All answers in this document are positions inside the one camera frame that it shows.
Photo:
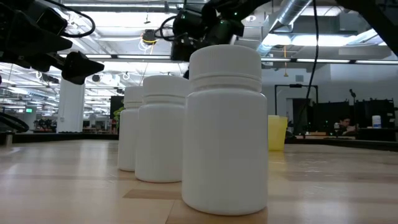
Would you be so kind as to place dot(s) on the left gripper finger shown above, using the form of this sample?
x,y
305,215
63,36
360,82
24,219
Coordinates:
x,y
40,45
81,68

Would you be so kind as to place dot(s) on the white plastic pill bottle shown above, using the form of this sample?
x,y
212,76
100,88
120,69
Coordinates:
x,y
129,140
160,140
224,140

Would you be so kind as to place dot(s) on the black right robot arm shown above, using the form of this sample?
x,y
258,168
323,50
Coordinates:
x,y
373,15

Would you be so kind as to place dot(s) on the yellow translucent plastic basket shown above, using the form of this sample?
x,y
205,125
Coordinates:
x,y
277,133

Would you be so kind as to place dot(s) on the white square column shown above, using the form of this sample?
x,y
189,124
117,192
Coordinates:
x,y
71,105

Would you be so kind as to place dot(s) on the small green potted plant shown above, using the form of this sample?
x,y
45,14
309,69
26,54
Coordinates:
x,y
118,116

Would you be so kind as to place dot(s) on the long ceiling light strip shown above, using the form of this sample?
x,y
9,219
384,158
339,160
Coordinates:
x,y
323,60
276,59

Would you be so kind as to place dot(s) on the person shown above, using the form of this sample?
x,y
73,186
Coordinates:
x,y
345,124

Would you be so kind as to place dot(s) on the black partition screens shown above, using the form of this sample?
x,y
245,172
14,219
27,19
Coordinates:
x,y
367,112

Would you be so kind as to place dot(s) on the white wipes tub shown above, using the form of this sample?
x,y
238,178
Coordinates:
x,y
376,121

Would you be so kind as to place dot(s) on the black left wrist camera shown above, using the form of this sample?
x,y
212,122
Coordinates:
x,y
51,20

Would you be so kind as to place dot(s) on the black aluminium table frame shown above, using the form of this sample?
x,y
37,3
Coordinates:
x,y
62,137

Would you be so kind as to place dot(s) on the silver ventilation duct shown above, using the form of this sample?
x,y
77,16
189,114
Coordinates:
x,y
289,12

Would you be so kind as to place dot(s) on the black portal frame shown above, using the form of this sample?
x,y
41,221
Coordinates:
x,y
295,85

